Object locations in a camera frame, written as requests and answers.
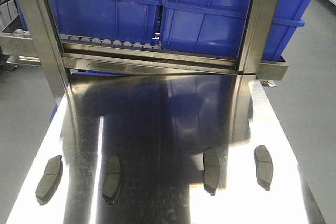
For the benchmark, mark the grey brake pad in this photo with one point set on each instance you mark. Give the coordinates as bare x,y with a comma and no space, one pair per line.
112,180
264,167
211,171
50,180

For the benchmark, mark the right blue plastic bin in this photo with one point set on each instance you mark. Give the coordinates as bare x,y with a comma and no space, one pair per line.
216,26

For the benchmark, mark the blue plastic bin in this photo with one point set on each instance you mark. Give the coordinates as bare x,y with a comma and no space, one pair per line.
216,26
124,20

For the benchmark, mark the left blue plastic bin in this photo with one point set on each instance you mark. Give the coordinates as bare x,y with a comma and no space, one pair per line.
124,20

